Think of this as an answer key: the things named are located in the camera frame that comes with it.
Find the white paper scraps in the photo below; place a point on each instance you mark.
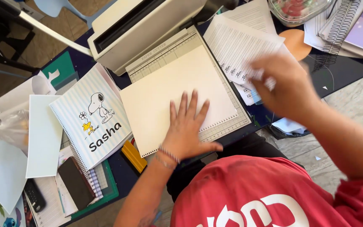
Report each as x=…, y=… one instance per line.
x=287, y=126

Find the person's black trousers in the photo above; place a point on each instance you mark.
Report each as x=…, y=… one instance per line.
x=250, y=146

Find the orange round disc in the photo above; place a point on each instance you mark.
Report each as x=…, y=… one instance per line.
x=296, y=44

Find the person's right hand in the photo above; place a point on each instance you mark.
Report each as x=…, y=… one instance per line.
x=287, y=85

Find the light blue card sheet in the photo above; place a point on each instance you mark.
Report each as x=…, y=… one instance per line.
x=3, y=173
x=44, y=135

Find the striped cartoon dog notebook cover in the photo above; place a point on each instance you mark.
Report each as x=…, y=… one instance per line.
x=87, y=123

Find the light blue plastic chair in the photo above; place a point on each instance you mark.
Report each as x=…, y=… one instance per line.
x=55, y=6

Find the dark smartphone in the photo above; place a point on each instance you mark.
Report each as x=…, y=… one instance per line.
x=76, y=183

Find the person's right fingers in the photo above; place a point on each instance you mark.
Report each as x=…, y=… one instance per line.
x=262, y=75

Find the cream paper cutter board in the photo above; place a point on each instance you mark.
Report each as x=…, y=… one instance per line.
x=165, y=47

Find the person's red shirt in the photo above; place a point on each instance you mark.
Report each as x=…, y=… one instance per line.
x=257, y=195

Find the clear plastic container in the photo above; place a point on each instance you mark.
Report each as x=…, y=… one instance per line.
x=296, y=11

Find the white lined paper sheets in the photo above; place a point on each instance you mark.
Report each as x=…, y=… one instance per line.
x=254, y=12

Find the cream binding machine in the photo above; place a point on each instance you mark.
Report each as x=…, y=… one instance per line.
x=137, y=22

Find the black calculator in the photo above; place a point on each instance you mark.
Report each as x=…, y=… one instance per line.
x=35, y=195

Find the black spiral binding coils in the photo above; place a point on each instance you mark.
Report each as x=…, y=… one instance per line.
x=337, y=28

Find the green cutting mat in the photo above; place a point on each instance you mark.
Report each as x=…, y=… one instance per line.
x=107, y=186

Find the white binding machine lever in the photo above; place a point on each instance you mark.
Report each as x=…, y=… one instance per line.
x=52, y=31

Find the palm tree cartoon cover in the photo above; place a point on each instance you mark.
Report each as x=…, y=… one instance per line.
x=2, y=211

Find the clear plastic bag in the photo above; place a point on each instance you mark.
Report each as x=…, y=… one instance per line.
x=14, y=129

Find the cream perforated paper sheets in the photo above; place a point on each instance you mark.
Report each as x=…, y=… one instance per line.
x=165, y=85

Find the teal card with cutout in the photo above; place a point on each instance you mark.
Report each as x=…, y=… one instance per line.
x=60, y=67

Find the yellow squeegee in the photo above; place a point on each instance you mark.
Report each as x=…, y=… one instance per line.
x=134, y=156

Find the curled white paper sheet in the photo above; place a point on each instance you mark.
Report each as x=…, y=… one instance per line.
x=20, y=93

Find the lined handwriting practice sheets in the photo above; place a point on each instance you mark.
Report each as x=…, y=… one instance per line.
x=235, y=50

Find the person's left hand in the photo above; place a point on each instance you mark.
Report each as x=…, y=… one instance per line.
x=183, y=135

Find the grid paper notebook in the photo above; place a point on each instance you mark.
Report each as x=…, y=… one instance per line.
x=95, y=183

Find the black metal stand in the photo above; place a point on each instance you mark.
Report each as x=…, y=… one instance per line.
x=2, y=28

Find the pile of printed papers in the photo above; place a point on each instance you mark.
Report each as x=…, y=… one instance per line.
x=49, y=205

